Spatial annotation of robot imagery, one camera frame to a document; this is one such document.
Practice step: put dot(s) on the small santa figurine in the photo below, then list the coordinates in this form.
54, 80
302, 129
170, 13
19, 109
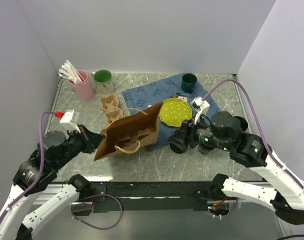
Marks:
180, 96

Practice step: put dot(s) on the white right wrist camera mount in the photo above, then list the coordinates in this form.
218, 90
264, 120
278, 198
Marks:
201, 107

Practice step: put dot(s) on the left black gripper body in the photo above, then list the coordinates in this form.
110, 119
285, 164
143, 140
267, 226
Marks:
77, 142

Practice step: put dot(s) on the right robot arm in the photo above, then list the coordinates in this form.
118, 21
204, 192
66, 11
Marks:
225, 132

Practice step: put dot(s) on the cardboard cup carrier tray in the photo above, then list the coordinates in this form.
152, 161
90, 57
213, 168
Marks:
110, 105

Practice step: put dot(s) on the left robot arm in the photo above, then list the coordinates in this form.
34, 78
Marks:
55, 150

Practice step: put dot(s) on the dark takeout cup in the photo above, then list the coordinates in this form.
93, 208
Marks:
243, 123
204, 149

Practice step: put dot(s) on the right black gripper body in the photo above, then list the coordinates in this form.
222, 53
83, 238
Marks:
197, 132

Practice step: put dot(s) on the blue letter print cloth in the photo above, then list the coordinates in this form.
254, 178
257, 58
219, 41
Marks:
156, 92

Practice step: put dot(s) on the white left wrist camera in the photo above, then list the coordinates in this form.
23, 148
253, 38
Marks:
69, 120

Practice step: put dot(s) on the pink straw holder cup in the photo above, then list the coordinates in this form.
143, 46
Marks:
84, 91

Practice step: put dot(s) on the yellow green dotted plate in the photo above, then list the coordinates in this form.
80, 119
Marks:
174, 111

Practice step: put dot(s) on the brown paper bag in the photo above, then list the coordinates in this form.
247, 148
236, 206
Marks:
141, 120

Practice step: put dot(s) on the dark teal mug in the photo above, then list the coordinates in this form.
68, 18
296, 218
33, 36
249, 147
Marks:
188, 83

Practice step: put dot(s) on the stack of black lids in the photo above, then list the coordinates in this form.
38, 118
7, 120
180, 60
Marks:
179, 148

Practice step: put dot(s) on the green inside ceramic mug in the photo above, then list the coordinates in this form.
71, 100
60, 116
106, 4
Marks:
103, 79

